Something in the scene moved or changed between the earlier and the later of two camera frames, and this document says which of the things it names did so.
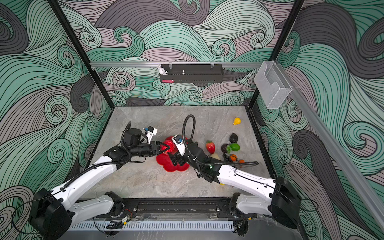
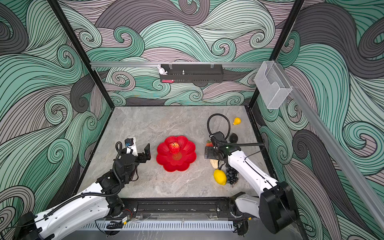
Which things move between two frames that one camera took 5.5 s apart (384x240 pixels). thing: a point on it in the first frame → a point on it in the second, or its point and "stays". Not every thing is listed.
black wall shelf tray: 193,73 stays
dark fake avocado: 233,138 stays
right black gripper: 179,157 → 208,153
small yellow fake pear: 237,121 stays
